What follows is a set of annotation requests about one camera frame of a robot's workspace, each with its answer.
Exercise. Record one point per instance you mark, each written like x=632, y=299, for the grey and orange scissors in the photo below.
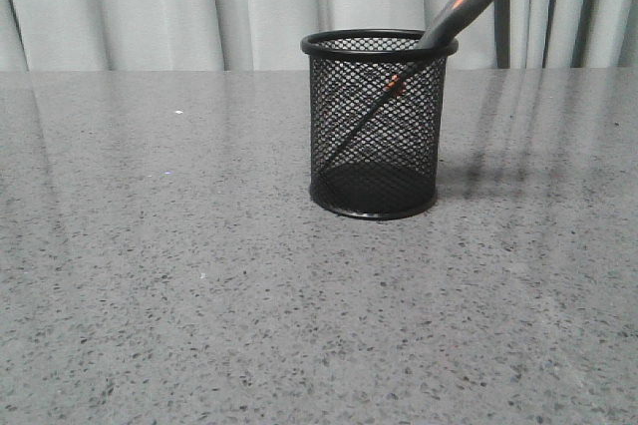
x=450, y=21

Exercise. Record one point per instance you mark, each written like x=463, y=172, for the black mesh pen bucket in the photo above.
x=389, y=170

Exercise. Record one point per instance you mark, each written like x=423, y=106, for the grey-white curtain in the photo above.
x=216, y=35

